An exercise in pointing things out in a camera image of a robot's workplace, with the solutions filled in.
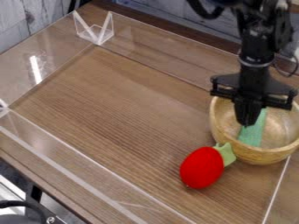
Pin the red plush strawberry toy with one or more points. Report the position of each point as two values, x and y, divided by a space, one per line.
203 166

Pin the clear acrylic corner bracket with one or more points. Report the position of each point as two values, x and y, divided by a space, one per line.
96 34

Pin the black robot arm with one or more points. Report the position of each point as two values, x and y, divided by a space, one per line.
266 32

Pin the clear acrylic tray wall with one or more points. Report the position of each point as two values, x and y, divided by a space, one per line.
96 193

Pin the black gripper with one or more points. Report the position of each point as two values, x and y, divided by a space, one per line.
253 90

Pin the green rectangular block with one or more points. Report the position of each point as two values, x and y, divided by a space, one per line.
251 134

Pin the brown wooden bowl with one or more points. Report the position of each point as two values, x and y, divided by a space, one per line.
279 134

